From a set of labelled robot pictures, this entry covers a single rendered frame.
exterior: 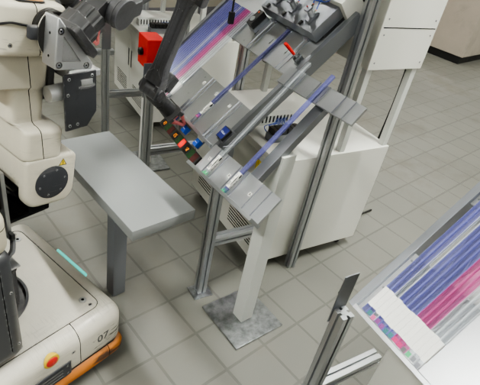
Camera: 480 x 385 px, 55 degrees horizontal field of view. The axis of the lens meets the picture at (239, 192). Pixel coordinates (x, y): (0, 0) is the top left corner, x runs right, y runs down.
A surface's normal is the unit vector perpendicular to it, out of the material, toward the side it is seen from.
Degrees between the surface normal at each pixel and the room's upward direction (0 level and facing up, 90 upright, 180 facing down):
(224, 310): 0
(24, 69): 90
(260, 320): 0
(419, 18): 90
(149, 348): 0
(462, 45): 90
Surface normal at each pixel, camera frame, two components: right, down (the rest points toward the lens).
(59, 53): 0.77, 0.47
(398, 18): 0.49, 0.56
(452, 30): -0.74, 0.26
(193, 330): 0.17, -0.81
